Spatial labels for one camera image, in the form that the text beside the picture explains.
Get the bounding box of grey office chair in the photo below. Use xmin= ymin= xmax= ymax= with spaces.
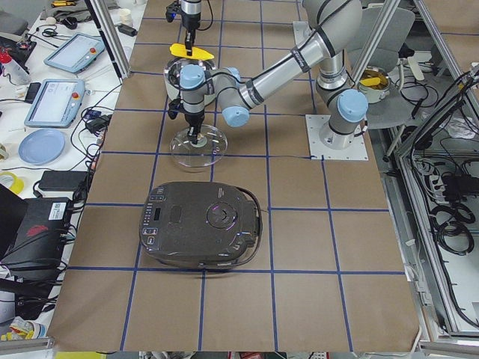
xmin=347 ymin=7 xmax=415 ymax=129

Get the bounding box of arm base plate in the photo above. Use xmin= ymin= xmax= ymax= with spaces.
xmin=293 ymin=21 xmax=312 ymax=47
xmin=305 ymin=114 xmax=368 ymax=161

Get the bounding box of yellow tape roll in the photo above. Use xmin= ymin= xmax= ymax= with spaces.
xmin=0 ymin=171 xmax=24 ymax=194

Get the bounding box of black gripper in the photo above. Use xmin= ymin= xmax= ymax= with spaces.
xmin=168 ymin=99 xmax=204 ymax=144
xmin=165 ymin=1 xmax=201 ymax=56

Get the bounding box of light blue plate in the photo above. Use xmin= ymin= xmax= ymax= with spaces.
xmin=18 ymin=129 xmax=65 ymax=165

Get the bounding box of blue teach pendant lower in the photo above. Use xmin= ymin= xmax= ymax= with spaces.
xmin=24 ymin=79 xmax=85 ymax=128

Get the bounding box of black power brick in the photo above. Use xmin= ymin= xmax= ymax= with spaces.
xmin=38 ymin=170 xmax=87 ymax=191

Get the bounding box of glass pot lid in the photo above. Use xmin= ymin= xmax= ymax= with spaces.
xmin=170 ymin=124 xmax=228 ymax=168

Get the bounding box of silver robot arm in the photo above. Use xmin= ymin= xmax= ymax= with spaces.
xmin=165 ymin=0 xmax=201 ymax=56
xmin=168 ymin=1 xmax=368 ymax=147

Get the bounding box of blue teach pendant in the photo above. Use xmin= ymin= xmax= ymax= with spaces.
xmin=24 ymin=79 xmax=85 ymax=128
xmin=43 ymin=33 xmax=106 ymax=73

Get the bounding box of black computer box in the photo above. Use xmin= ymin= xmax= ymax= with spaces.
xmin=1 ymin=197 xmax=72 ymax=280

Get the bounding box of metal pot with yellow items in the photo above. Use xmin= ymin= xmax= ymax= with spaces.
xmin=358 ymin=67 xmax=390 ymax=104

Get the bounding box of dark grey rice cooker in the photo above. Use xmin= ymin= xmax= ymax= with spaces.
xmin=139 ymin=181 xmax=263 ymax=269

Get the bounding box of blue teach pendant upper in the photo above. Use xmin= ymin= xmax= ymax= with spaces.
xmin=43 ymin=33 xmax=106 ymax=73

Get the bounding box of yellow plastic corn cob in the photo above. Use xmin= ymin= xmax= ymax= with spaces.
xmin=169 ymin=43 xmax=215 ymax=61

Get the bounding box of pale green cooking pot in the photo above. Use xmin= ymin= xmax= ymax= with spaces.
xmin=164 ymin=57 xmax=216 ymax=111

